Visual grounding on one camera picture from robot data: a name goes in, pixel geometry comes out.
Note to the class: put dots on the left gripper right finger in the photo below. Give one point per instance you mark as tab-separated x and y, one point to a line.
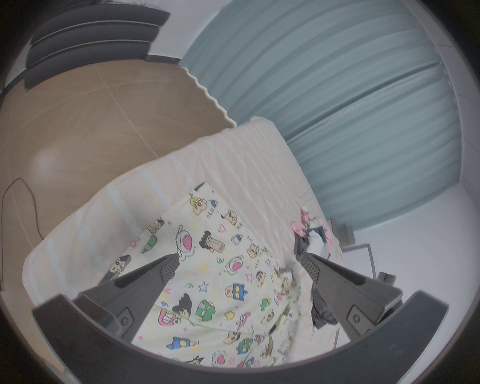
348	296

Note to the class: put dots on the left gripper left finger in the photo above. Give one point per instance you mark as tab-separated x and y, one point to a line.
137	294

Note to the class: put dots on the white printed pyjama top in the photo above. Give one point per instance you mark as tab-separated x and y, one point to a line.
225	262

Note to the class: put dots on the pile of clothes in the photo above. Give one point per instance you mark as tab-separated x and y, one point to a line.
315	240

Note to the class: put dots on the bed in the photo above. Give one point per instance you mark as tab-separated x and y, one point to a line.
243	161

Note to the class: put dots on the grey bedside table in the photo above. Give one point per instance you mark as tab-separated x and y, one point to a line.
343	234

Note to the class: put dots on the blue-green curtain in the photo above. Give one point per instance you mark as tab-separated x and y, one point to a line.
300	56
393	150

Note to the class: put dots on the black chest of drawers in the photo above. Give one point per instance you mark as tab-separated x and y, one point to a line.
93	37

